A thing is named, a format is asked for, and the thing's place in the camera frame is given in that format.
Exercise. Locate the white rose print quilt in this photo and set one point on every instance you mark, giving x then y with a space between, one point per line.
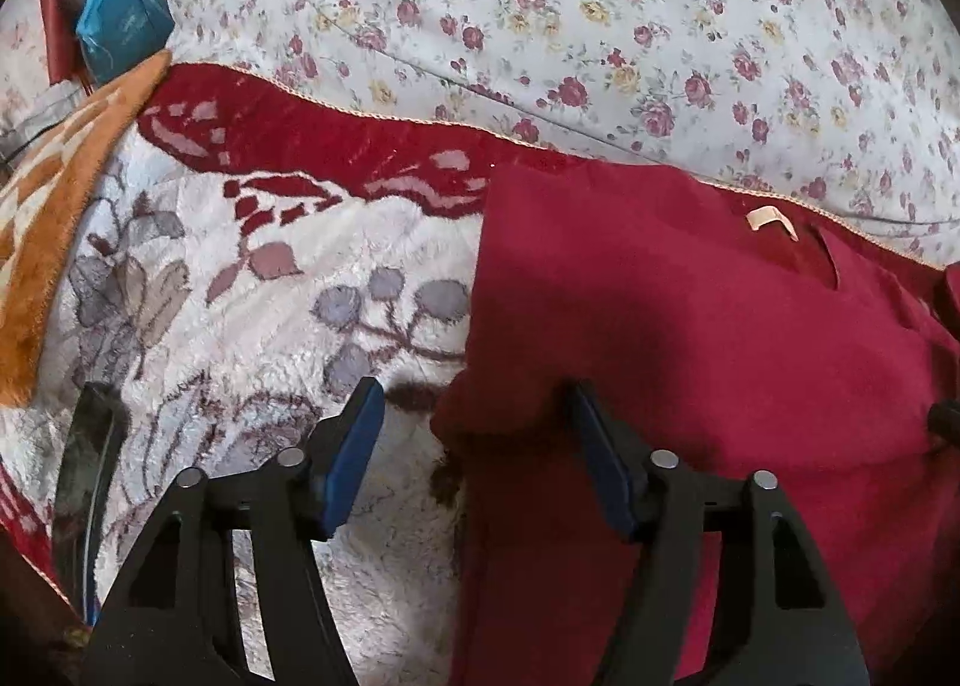
600 18

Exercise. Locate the orange patterned blanket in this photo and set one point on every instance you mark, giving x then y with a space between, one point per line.
45 243

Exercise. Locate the pale floral cloth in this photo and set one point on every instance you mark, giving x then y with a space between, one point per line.
19 56

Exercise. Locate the blue packet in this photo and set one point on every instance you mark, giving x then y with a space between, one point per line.
120 26

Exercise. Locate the red garment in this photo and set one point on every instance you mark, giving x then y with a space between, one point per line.
675 296

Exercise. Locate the red and white plush blanket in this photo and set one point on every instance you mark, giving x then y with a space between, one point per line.
262 326

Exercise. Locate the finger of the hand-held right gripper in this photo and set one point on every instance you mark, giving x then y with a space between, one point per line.
946 420

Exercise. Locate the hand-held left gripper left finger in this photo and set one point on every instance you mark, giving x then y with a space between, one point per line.
352 461

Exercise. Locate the black glossy flat object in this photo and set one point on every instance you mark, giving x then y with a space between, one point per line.
79 476

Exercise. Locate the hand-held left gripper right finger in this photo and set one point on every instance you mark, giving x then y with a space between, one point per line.
604 468

